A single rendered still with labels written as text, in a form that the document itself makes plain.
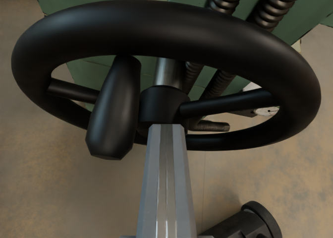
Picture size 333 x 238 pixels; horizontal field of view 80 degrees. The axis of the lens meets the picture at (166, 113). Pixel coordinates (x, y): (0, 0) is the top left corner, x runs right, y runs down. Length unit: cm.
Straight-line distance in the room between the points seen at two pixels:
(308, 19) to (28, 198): 107
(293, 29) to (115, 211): 95
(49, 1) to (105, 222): 87
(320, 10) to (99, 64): 42
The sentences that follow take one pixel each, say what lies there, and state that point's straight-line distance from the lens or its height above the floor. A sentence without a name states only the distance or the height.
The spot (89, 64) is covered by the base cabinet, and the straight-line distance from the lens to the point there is 52.
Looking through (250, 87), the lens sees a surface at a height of 62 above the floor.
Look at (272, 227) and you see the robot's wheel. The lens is 105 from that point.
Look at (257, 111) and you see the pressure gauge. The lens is 51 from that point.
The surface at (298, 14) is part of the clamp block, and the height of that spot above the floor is 91.
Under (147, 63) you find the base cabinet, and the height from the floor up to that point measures 64.
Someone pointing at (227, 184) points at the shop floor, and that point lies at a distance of 116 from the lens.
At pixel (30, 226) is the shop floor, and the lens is 109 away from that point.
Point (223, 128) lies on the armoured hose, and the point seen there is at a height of 58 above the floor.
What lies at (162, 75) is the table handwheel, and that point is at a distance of 23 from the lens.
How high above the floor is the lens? 102
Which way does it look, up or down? 67 degrees down
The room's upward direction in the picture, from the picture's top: 34 degrees clockwise
